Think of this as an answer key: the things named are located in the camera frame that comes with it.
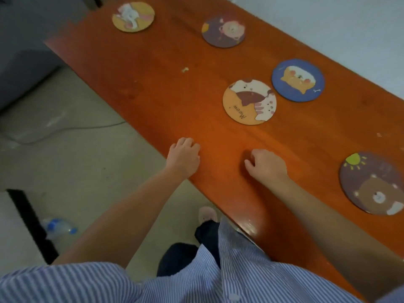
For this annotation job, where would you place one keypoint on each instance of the person's left hand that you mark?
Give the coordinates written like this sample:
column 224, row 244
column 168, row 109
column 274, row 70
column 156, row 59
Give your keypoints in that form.
column 183, row 160

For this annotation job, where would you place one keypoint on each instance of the person's right hand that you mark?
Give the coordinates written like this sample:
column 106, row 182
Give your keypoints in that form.
column 270, row 168

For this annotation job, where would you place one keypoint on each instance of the person's right thumb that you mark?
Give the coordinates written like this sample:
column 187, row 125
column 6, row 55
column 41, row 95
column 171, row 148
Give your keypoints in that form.
column 249, row 167

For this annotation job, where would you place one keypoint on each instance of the person's left fingers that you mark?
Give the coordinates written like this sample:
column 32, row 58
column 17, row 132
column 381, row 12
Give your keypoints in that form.
column 186, row 144

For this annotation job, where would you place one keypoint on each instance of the person's left forearm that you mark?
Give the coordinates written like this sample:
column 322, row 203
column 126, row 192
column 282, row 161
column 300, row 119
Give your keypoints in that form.
column 126, row 217

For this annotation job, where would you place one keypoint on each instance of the person's right forearm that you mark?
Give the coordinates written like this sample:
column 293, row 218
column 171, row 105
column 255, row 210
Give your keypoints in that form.
column 341, row 236

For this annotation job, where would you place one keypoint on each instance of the pink slipper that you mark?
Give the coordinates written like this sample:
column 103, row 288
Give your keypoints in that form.
column 207, row 214

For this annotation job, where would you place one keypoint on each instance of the orange two cats coaster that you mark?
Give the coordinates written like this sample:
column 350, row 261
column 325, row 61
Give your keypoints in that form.
column 249, row 101

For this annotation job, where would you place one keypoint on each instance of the blue orange cat coaster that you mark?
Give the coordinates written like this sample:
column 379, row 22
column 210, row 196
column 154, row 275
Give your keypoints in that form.
column 298, row 80

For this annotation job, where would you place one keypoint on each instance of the blue striped shirt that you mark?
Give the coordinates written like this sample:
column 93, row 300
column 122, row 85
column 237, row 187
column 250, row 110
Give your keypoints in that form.
column 240, row 274

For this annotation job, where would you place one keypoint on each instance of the dark blue trousers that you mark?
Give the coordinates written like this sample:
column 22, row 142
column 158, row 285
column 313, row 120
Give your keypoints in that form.
column 180, row 258

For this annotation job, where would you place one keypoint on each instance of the purple pink bear coaster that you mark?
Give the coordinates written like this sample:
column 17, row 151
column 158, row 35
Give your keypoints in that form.
column 223, row 31

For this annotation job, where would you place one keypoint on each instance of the purple brown bear coaster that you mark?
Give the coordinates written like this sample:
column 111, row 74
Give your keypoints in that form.
column 372, row 184

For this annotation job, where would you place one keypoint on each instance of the yellow white cat coaster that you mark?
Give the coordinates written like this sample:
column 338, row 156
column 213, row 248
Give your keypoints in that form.
column 133, row 16

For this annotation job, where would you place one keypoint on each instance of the clear plastic water bottle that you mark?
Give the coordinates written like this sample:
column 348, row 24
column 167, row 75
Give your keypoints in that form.
column 59, row 226

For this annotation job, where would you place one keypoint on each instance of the black bar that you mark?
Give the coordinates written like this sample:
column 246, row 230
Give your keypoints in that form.
column 31, row 227

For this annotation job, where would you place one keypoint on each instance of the grey cabinet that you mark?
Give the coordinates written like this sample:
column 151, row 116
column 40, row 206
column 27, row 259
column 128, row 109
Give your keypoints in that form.
column 28, row 44

